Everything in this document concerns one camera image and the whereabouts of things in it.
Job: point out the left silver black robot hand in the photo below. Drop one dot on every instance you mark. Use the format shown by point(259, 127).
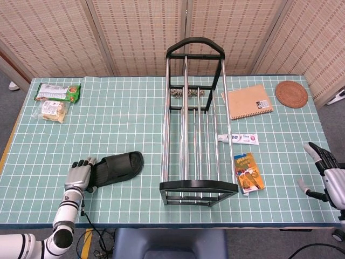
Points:
point(78, 176)

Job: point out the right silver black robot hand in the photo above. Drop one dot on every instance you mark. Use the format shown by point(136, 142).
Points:
point(335, 186)

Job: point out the black rubber slipper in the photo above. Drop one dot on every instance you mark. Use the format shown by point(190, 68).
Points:
point(118, 168)

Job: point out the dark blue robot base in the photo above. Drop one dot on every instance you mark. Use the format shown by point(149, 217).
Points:
point(169, 242)

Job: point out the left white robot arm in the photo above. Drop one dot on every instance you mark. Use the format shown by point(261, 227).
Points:
point(66, 215)

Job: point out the black chrome shoe rack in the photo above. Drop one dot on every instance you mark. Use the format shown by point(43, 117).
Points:
point(198, 186)

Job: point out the black caster wheel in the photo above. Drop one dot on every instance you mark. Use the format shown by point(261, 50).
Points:
point(339, 234)

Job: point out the green grid tablecloth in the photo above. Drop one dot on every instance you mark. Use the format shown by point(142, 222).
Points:
point(107, 121)

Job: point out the yellow floor tape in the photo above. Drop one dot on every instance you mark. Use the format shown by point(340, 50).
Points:
point(86, 242)

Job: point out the clear bread packet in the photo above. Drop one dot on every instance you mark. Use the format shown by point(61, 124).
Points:
point(52, 112)

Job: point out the orange snack box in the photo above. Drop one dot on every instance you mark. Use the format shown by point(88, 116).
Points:
point(249, 175)

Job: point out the green snack packet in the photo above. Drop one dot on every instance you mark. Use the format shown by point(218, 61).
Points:
point(54, 91)

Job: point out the white stand foot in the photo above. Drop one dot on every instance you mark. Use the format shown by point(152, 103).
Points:
point(337, 97)

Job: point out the brown woven round coaster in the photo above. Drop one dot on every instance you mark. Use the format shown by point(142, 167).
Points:
point(291, 94)

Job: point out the white toothpaste tube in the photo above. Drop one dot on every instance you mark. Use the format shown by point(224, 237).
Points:
point(240, 139)

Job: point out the kraft spiral notebook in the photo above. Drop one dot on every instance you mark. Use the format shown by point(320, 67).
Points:
point(246, 101)

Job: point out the bamboo folding screen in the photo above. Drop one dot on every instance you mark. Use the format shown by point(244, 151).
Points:
point(54, 32)

